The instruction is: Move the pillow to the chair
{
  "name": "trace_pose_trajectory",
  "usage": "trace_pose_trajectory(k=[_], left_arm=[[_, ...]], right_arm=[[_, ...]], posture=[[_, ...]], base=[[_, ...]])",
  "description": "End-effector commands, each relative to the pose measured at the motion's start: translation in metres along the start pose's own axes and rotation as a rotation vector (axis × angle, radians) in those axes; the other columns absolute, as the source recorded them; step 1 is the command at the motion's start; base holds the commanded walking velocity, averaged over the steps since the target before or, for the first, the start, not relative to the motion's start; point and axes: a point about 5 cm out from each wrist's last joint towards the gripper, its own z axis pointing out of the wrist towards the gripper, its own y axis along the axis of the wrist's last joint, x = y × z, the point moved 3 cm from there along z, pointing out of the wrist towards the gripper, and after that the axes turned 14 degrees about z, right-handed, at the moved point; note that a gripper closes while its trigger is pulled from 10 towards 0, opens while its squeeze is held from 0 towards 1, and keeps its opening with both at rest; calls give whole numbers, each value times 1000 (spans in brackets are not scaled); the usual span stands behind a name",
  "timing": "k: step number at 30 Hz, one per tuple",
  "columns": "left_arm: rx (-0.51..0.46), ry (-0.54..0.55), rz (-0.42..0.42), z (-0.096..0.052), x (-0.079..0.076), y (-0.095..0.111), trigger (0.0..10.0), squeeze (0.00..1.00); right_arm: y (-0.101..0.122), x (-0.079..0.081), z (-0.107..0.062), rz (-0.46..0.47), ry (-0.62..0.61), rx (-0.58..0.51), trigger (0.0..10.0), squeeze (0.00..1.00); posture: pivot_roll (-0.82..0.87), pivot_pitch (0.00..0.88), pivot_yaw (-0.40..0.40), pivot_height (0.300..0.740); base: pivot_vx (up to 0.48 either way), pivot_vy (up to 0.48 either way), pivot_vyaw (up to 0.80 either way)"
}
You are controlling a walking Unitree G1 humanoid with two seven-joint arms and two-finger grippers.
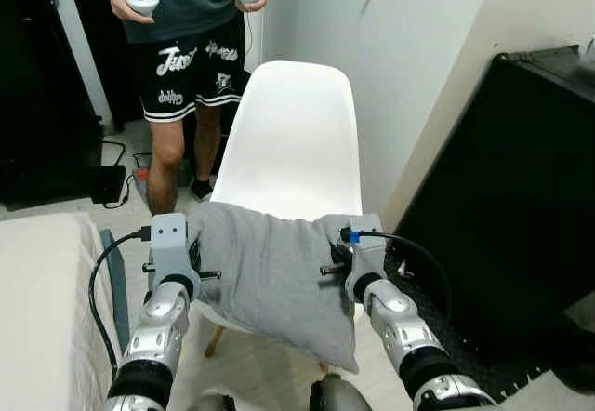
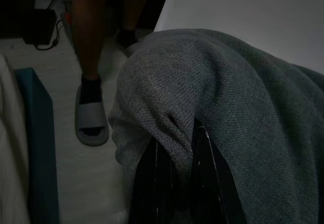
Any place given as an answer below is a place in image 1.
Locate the white plastic chair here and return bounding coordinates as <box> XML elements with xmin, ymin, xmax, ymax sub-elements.
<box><xmin>191</xmin><ymin>60</ymin><xmax>365</xmax><ymax>375</ymax></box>

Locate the person's right hand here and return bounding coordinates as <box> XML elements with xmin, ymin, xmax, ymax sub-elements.
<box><xmin>105</xmin><ymin>0</ymin><xmax>159</xmax><ymax>23</ymax></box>

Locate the black power adapter box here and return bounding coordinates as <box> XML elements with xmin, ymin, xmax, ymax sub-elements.
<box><xmin>90</xmin><ymin>165</ymin><xmax>128</xmax><ymax>206</ymax></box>

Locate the grey robot right leg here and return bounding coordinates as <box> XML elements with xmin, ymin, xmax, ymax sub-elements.
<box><xmin>311</xmin><ymin>374</ymin><xmax>373</xmax><ymax>411</ymax></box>

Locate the grey robot leg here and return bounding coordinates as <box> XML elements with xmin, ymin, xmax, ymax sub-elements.
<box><xmin>186</xmin><ymin>392</ymin><xmax>238</xmax><ymax>411</ymax></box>
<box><xmin>311</xmin><ymin>374</ymin><xmax>373</xmax><ymax>411</ymax></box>

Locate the grey robot left leg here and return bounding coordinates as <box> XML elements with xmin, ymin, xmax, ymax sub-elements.
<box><xmin>186</xmin><ymin>392</ymin><xmax>238</xmax><ymax>411</ymax></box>

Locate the beige bed mattress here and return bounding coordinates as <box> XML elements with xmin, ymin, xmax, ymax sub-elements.
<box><xmin>0</xmin><ymin>211</ymin><xmax>126</xmax><ymax>411</ymax></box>

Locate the black textured foam floor mat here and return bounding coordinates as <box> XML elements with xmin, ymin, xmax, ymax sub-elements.
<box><xmin>381</xmin><ymin>253</ymin><xmax>595</xmax><ymax>403</ymax></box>

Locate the low black cabinet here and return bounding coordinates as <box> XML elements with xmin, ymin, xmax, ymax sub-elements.
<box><xmin>390</xmin><ymin>46</ymin><xmax>595</xmax><ymax>393</ymax></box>

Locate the person in black shorts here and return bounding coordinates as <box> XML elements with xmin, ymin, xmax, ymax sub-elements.
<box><xmin>93</xmin><ymin>0</ymin><xmax>271</xmax><ymax>215</ymax></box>

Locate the white wardrobe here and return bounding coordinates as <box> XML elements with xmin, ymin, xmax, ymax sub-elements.
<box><xmin>260</xmin><ymin>0</ymin><xmax>503</xmax><ymax>217</ymax></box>

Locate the tall black cabinet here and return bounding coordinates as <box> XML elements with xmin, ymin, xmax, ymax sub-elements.
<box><xmin>0</xmin><ymin>0</ymin><xmax>105</xmax><ymax>203</ymax></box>

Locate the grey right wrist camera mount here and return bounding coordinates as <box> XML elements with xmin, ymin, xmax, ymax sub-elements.
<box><xmin>346</xmin><ymin>214</ymin><xmax>387</xmax><ymax>282</ymax></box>

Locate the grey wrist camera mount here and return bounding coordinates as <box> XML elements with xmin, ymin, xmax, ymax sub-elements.
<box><xmin>147</xmin><ymin>213</ymin><xmax>192</xmax><ymax>277</ymax></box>
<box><xmin>346</xmin><ymin>214</ymin><xmax>387</xmax><ymax>282</ymax></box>

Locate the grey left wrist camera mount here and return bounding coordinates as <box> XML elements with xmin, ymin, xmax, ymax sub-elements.
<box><xmin>147</xmin><ymin>213</ymin><xmax>192</xmax><ymax>277</ymax></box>

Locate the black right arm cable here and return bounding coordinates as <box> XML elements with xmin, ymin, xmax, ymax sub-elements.
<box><xmin>344</xmin><ymin>230</ymin><xmax>455</xmax><ymax>347</ymax></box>

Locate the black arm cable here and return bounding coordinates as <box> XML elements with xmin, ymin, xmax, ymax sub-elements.
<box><xmin>344</xmin><ymin>230</ymin><xmax>455</xmax><ymax>347</ymax></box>
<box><xmin>88</xmin><ymin>227</ymin><xmax>152</xmax><ymax>379</ymax></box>

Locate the blue-grey bed frame panel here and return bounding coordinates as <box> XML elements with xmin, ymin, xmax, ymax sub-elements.
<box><xmin>100</xmin><ymin>230</ymin><xmax>131</xmax><ymax>356</ymax></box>

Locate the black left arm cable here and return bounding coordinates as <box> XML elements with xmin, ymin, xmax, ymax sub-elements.
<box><xmin>88</xmin><ymin>227</ymin><xmax>152</xmax><ymax>379</ymax></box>

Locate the black floor cable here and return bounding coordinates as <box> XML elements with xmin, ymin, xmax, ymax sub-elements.
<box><xmin>100</xmin><ymin>139</ymin><xmax>154</xmax><ymax>209</ymax></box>

